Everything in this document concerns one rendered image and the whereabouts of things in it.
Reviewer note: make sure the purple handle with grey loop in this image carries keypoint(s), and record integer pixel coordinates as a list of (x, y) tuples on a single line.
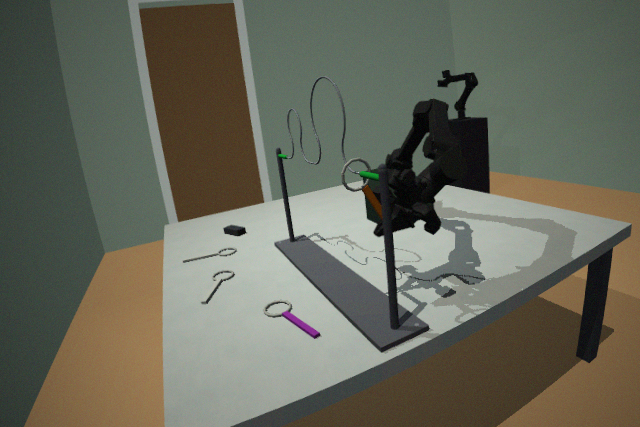
[(292, 318)]

